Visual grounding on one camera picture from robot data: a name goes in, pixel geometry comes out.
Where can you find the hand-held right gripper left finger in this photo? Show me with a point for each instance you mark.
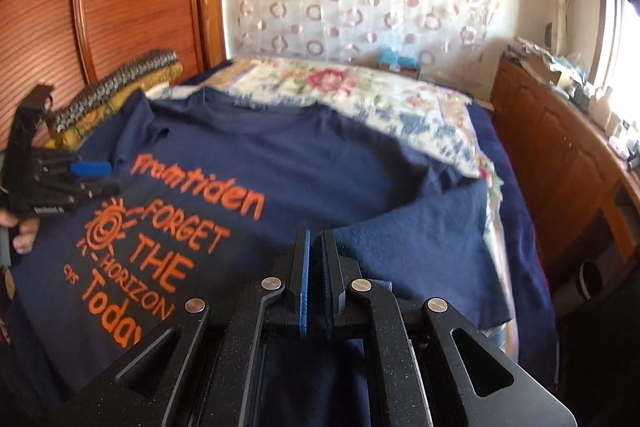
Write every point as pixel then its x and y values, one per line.
pixel 305 287

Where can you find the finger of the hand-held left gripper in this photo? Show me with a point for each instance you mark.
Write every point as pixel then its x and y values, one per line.
pixel 92 168
pixel 95 194

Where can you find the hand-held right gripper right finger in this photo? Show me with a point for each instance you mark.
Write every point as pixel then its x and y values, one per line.
pixel 327 287

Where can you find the navy T-shirt with orange print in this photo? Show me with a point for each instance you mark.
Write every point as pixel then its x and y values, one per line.
pixel 300 157

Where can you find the person's left hand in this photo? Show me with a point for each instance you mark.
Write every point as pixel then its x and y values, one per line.
pixel 22 239

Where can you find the grey and yellow knitted blanket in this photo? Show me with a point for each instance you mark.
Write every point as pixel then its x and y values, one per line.
pixel 115 82

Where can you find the floral bedspread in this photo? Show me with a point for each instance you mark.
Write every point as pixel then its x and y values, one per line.
pixel 375 97

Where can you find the small blue box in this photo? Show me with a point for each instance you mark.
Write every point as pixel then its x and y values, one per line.
pixel 397 58

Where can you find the dark round bin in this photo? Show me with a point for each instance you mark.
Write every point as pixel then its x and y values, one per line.
pixel 590 281

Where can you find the wooden dresser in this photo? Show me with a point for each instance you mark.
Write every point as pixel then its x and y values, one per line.
pixel 550 147

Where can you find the clutter of small dresser things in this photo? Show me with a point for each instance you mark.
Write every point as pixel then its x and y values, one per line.
pixel 550 62

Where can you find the white bottle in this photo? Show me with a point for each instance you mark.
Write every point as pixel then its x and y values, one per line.
pixel 602 107

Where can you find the bright window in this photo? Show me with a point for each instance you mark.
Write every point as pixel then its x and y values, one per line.
pixel 620 32

